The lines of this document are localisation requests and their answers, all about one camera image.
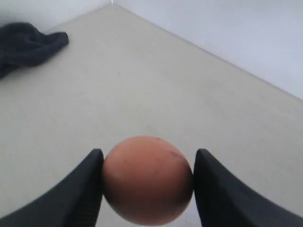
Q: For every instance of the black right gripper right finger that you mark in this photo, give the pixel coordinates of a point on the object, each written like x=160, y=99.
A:
x=223, y=200

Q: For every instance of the dark crumpled cloth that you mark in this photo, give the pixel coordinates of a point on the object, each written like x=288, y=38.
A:
x=23, y=45

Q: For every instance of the brown egg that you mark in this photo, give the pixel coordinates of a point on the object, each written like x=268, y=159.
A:
x=147, y=181

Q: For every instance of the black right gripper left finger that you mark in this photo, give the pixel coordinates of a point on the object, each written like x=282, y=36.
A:
x=73, y=202

